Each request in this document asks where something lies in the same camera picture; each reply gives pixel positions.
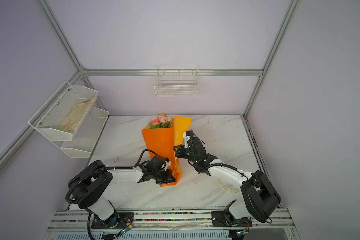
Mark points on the aluminium frame crossbar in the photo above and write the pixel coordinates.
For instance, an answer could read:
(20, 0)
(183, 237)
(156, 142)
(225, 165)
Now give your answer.
(154, 72)

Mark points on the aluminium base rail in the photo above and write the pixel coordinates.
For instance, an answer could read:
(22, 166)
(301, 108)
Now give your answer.
(175, 224)

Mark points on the aluminium frame post right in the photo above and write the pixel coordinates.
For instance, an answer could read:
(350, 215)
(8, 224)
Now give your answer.
(291, 10)

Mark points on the cream printed ribbon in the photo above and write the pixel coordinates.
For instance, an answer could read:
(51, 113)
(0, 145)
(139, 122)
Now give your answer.
(228, 188)

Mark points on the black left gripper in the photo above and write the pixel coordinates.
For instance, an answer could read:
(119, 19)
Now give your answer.
(169, 176)

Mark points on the upper white mesh shelf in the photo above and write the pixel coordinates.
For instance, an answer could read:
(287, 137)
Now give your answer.
(48, 118)

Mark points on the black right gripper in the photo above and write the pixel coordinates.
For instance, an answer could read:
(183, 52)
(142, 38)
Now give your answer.
(179, 153)

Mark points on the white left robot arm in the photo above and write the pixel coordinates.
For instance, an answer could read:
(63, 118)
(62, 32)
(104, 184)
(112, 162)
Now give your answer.
(86, 189)

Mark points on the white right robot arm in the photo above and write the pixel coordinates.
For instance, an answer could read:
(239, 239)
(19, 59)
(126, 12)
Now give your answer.
(260, 198)

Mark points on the white mesh shelf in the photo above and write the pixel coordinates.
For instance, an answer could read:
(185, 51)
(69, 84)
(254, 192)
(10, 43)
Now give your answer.
(87, 135)
(48, 118)

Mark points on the lower white mesh shelf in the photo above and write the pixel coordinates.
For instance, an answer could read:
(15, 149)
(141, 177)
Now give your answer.
(87, 135)

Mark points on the white wire wall basket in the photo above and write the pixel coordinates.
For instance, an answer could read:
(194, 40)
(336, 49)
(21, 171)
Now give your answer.
(176, 85)

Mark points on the aluminium frame post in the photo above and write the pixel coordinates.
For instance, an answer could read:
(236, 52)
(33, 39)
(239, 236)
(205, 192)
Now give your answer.
(291, 10)
(57, 29)

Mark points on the orange wrapping paper sheet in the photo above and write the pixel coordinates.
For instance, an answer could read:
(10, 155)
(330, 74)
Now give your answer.
(162, 141)

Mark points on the beige cloth glove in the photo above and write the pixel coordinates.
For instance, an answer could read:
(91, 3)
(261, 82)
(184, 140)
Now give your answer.
(71, 121)

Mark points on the aluminium frame post left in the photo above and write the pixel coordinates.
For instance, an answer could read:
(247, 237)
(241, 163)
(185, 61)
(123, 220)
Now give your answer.
(57, 29)

